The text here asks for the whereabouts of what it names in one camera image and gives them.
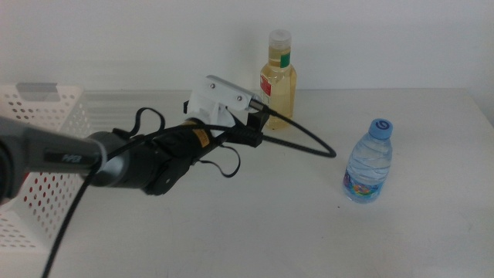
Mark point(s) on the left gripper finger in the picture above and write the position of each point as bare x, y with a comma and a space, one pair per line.
258, 120

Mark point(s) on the white perforated plastic basket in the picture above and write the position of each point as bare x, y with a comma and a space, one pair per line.
50, 104

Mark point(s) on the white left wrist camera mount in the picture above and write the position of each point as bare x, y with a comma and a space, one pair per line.
216, 96

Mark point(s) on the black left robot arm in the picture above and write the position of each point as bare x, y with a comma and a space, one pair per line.
127, 166

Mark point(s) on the yellow tea bottle clear cap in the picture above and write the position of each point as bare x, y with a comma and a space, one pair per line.
279, 85

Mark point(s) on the small water bottle blue cap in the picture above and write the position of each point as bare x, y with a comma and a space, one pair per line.
366, 166

